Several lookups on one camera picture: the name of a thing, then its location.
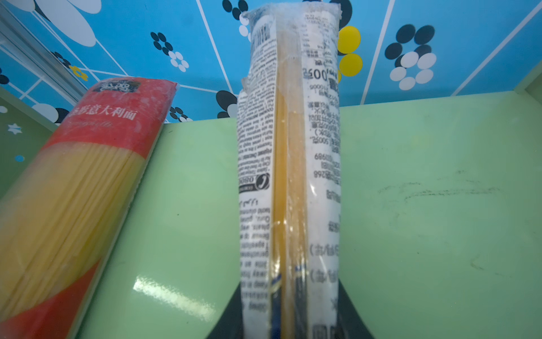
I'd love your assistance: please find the clear blue-label spaghetti package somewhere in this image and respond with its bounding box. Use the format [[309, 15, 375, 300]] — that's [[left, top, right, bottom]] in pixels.
[[237, 1, 342, 338]]

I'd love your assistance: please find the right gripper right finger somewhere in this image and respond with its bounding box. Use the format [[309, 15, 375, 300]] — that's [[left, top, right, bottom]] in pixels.
[[336, 281, 374, 339]]

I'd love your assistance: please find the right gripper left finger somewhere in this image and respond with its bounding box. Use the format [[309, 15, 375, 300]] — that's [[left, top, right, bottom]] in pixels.
[[207, 284, 244, 339]]

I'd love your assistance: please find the red spaghetti package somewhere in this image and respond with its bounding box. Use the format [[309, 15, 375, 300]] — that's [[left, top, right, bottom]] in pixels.
[[1, 77, 178, 338]]

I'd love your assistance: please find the green two-tier wooden shelf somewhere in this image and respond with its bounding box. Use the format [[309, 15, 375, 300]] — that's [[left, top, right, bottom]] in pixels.
[[0, 61, 542, 339]]

